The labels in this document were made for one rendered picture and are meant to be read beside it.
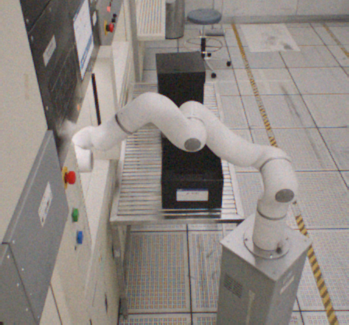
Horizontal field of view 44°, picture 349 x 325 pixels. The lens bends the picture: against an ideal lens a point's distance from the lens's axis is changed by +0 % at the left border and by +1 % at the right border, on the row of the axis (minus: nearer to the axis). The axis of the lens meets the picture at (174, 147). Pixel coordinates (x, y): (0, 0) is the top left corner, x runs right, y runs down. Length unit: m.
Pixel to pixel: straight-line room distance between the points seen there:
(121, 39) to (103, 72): 1.52
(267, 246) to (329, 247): 1.21
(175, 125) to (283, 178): 0.43
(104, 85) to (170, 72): 0.75
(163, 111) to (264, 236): 0.69
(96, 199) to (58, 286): 0.71
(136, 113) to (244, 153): 0.40
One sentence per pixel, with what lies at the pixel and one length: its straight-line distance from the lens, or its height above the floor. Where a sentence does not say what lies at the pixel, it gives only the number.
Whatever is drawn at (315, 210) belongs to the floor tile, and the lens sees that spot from 3.21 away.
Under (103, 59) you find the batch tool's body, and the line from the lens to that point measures 1.84.
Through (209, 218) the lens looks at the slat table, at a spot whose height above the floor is 0.76.
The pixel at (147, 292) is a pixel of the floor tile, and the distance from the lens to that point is 2.64.
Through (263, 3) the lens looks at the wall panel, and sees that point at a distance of 6.18.
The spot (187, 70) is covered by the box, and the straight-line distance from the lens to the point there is 2.58.
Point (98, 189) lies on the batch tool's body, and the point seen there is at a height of 0.87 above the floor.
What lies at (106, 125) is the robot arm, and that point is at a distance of 1.46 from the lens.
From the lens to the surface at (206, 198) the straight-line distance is 1.94.
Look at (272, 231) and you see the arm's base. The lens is 1.76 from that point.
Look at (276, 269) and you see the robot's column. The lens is 1.80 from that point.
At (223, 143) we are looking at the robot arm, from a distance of 1.48.
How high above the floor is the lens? 2.15
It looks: 36 degrees down
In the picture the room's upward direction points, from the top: 1 degrees counter-clockwise
